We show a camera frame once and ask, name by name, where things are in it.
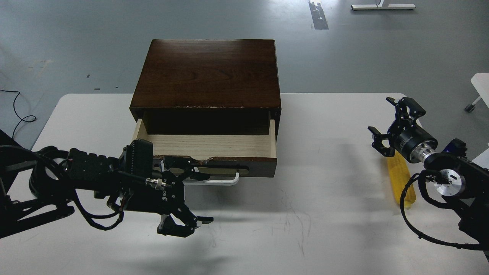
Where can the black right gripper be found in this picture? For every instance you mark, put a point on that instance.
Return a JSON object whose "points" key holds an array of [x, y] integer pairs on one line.
{"points": [[412, 142]]}

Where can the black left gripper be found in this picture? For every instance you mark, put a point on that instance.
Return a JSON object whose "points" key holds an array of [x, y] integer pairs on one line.
{"points": [[176, 219]]}

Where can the yellow corn cob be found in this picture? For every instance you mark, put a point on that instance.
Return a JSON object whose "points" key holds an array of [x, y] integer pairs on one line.
{"points": [[399, 176]]}

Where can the wooden drawer with white handle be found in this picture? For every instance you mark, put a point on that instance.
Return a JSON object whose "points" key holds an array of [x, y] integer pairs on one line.
{"points": [[226, 158]]}

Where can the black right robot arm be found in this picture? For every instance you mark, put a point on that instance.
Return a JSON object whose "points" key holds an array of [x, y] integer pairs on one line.
{"points": [[448, 179]]}

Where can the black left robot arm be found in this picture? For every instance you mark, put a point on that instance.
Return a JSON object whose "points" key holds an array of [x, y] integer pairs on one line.
{"points": [[37, 187]]}

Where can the dark wooden cabinet box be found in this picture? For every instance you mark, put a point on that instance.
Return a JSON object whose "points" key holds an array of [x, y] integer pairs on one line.
{"points": [[209, 86]]}

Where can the white table foot bar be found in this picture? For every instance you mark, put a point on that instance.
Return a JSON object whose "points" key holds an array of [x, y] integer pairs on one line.
{"points": [[383, 5]]}

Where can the black tape strip on floor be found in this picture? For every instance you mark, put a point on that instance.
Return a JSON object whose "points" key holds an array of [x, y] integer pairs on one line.
{"points": [[317, 15]]}

